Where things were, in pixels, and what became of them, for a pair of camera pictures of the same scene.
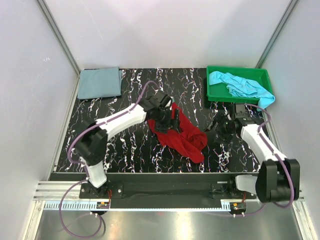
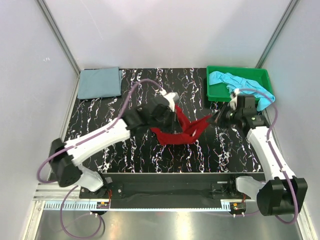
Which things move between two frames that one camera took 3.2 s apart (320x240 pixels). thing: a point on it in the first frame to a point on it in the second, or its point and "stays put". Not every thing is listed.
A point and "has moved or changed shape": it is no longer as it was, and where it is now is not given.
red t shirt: (188, 143) has moved or changed shape
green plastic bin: (220, 92) stays put
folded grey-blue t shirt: (99, 83) stays put
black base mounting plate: (164, 188) stays put
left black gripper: (171, 124) stays put
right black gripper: (223, 137) to (218, 114)
